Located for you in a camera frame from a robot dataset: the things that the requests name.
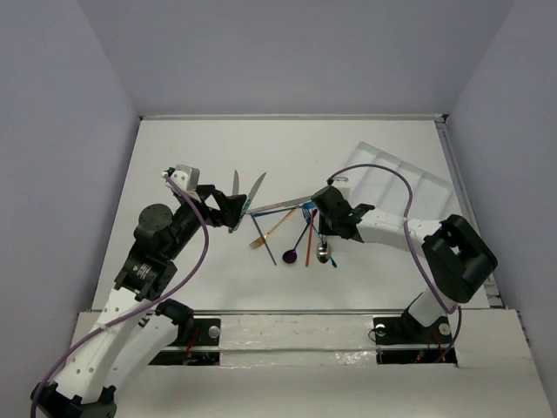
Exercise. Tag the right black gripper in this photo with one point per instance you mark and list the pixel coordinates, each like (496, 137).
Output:
(324, 226)

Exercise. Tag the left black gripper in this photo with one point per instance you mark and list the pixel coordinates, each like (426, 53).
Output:
(216, 205)

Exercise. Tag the orange chopstick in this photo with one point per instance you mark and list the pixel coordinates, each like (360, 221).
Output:
(309, 239)

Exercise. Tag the silver spoon pink handle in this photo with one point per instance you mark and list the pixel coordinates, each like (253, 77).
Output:
(323, 250)

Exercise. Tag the purple spoon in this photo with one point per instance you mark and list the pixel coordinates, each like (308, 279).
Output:
(290, 256)

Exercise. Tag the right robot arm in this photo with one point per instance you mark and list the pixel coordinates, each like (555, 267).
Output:
(459, 261)

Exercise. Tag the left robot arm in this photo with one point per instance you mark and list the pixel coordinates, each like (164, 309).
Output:
(76, 385)

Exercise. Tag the blue fork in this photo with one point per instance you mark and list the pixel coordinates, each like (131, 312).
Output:
(306, 208)

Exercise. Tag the gold fork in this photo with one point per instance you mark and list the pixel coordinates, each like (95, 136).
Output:
(257, 243)

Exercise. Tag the blue chopstick horizontal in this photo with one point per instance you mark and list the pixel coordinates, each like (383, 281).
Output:
(266, 213)

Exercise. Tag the blue chopstick diagonal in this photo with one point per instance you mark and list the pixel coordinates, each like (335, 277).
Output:
(263, 239)

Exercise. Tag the white divided utensil tray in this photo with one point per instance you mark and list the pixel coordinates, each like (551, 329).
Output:
(381, 179)

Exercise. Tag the silver knife dark handle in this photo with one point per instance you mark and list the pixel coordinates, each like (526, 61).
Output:
(235, 183)

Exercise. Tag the silver knife teal handle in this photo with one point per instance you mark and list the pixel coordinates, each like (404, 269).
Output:
(251, 195)

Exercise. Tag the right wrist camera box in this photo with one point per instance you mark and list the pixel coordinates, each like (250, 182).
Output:
(341, 183)

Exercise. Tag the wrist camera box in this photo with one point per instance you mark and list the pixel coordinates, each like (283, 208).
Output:
(182, 178)
(341, 183)

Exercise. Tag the silver knife pink handle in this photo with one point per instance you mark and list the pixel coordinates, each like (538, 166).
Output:
(280, 205)

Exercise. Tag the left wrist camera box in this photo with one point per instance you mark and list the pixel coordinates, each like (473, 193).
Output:
(182, 178)

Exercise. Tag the aluminium frame rail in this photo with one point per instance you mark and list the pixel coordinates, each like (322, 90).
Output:
(436, 118)

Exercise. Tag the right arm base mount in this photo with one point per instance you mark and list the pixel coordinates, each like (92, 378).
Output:
(395, 346)

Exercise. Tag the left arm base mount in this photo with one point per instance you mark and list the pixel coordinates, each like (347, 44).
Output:
(197, 345)

